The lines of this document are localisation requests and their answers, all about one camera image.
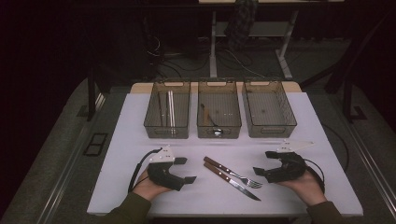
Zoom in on black metal stand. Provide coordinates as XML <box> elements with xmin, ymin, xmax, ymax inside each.
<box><xmin>76</xmin><ymin>66</ymin><xmax>111</xmax><ymax>122</ymax></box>
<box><xmin>342</xmin><ymin>74</ymin><xmax>369</xmax><ymax>124</ymax></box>

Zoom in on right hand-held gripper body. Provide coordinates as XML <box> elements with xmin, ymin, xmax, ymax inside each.
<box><xmin>264</xmin><ymin>139</ymin><xmax>315</xmax><ymax>184</ymax></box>

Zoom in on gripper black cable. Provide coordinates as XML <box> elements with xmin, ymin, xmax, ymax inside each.
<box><xmin>128</xmin><ymin>147</ymin><xmax>163</xmax><ymax>194</ymax></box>
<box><xmin>303</xmin><ymin>158</ymin><xmax>326</xmax><ymax>194</ymax></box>

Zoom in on white chopstick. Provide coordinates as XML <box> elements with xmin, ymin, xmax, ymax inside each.
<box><xmin>169</xmin><ymin>91</ymin><xmax>177</xmax><ymax>137</ymax></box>
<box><xmin>166</xmin><ymin>91</ymin><xmax>176</xmax><ymax>137</ymax></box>

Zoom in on dark hanging cloth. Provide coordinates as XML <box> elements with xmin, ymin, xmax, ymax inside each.
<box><xmin>223</xmin><ymin>0</ymin><xmax>260</xmax><ymax>52</ymax></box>

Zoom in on thin black floor cable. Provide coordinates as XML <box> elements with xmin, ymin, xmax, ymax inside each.
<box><xmin>321</xmin><ymin>123</ymin><xmax>350</xmax><ymax>173</ymax></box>

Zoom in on wooden-handled forks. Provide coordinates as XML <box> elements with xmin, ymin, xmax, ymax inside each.
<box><xmin>203</xmin><ymin>161</ymin><xmax>262</xmax><ymax>202</ymax></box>

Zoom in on person's right hand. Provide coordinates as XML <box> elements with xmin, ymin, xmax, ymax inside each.
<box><xmin>278</xmin><ymin>170</ymin><xmax>328</xmax><ymax>207</ymax></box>

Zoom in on person's left hand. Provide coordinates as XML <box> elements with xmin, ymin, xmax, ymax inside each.
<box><xmin>132</xmin><ymin>169</ymin><xmax>172</xmax><ymax>203</ymax></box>

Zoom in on black floor socket frame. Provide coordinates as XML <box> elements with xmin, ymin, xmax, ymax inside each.
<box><xmin>82</xmin><ymin>133</ymin><xmax>109</xmax><ymax>158</ymax></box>

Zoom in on black-handled metal spoon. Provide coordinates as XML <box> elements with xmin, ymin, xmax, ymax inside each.
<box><xmin>201</xmin><ymin>104</ymin><xmax>225</xmax><ymax>136</ymax></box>

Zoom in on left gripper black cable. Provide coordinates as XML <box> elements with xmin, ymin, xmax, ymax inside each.
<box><xmin>128</xmin><ymin>147</ymin><xmax>163</xmax><ymax>194</ymax></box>

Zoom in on wooden-handled fork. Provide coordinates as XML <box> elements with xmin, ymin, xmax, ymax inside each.
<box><xmin>203</xmin><ymin>156</ymin><xmax>263</xmax><ymax>189</ymax></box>

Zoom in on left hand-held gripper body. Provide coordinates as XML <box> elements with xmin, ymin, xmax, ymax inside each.
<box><xmin>147</xmin><ymin>145</ymin><xmax>187</xmax><ymax>192</ymax></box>

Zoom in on metal floor rail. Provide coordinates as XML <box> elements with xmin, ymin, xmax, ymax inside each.
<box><xmin>348</xmin><ymin>124</ymin><xmax>396</xmax><ymax>213</ymax></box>
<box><xmin>35</xmin><ymin>92</ymin><xmax>106</xmax><ymax>224</ymax></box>

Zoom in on white table cover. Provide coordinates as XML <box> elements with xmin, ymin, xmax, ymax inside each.
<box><xmin>87</xmin><ymin>91</ymin><xmax>364</xmax><ymax>217</ymax></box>

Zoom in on white metal desk frame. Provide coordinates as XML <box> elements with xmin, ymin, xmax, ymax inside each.
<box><xmin>198</xmin><ymin>0</ymin><xmax>345</xmax><ymax>80</ymax></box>

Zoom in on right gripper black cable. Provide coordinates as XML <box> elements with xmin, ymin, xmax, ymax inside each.
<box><xmin>303</xmin><ymin>158</ymin><xmax>326</xmax><ymax>194</ymax></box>

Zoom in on smoky translucent plastic bin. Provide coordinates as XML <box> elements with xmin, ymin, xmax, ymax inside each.
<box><xmin>241</xmin><ymin>78</ymin><xmax>298</xmax><ymax>139</ymax></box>
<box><xmin>143</xmin><ymin>78</ymin><xmax>191</xmax><ymax>140</ymax></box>
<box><xmin>196</xmin><ymin>78</ymin><xmax>243</xmax><ymax>140</ymax></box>

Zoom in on light floor cable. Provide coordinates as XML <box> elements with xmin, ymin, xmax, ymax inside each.
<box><xmin>218</xmin><ymin>48</ymin><xmax>269</xmax><ymax>78</ymax></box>

